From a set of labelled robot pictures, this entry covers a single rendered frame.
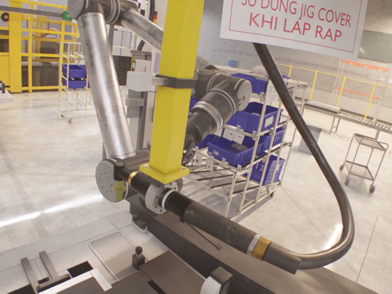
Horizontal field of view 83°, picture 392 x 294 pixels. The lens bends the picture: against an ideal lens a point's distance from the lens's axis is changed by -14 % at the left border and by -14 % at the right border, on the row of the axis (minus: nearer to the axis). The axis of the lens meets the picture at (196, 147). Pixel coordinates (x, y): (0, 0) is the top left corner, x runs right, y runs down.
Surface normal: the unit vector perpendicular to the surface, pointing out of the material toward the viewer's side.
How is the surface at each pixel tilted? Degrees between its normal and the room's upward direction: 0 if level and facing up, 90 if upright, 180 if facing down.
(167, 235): 90
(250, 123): 94
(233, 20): 90
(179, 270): 0
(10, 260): 0
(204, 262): 90
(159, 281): 0
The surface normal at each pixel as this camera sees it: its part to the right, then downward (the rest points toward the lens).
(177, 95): 0.80, 0.31
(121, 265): 0.15, -0.93
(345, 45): 0.11, 0.35
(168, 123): -0.59, 0.18
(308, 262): 0.22, -0.43
